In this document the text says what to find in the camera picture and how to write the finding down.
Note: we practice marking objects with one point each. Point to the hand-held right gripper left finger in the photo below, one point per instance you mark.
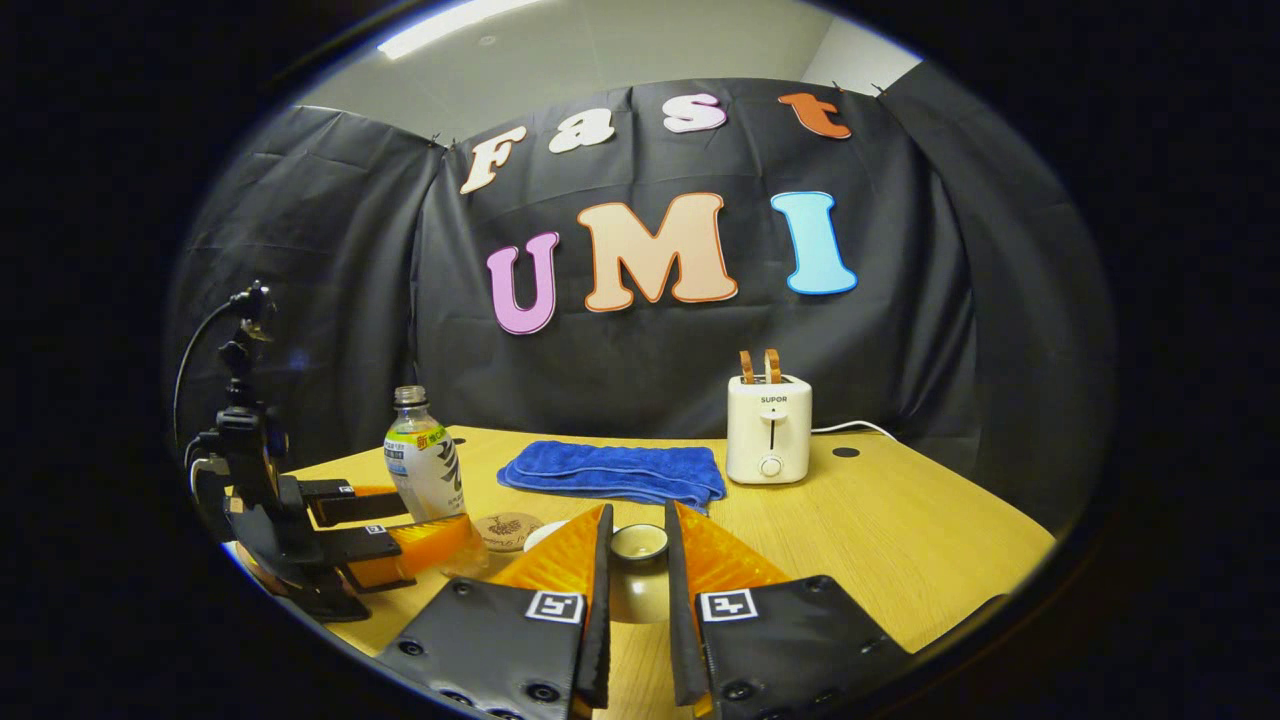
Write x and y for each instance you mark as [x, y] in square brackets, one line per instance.
[600, 620]

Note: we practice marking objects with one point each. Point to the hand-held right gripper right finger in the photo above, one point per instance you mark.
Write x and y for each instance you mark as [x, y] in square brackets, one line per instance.
[680, 620]

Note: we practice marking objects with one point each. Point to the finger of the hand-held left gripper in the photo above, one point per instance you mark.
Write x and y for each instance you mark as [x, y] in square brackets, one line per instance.
[360, 508]
[360, 548]

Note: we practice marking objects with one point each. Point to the cream teacup lid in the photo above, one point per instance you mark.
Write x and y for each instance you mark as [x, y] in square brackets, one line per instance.
[638, 590]

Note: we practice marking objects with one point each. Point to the clear water bottle white label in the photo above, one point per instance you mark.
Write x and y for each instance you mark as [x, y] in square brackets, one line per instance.
[425, 470]

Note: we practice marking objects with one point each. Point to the cream teacup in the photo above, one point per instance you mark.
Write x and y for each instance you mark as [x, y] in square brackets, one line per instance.
[540, 535]

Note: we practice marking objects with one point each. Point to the round brown coaster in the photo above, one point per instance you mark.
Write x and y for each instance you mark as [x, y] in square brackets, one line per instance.
[505, 530]

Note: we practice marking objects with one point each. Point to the blue towel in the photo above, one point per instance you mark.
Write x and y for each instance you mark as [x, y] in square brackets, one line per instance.
[610, 470]

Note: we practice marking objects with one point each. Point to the black backdrop cloth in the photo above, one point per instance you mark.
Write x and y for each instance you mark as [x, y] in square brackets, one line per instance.
[320, 300]

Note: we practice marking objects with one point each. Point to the white toaster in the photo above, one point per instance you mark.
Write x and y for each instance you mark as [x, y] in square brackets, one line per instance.
[768, 430]

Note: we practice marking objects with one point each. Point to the toast slice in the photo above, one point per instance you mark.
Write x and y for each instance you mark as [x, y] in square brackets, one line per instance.
[772, 365]
[747, 367]

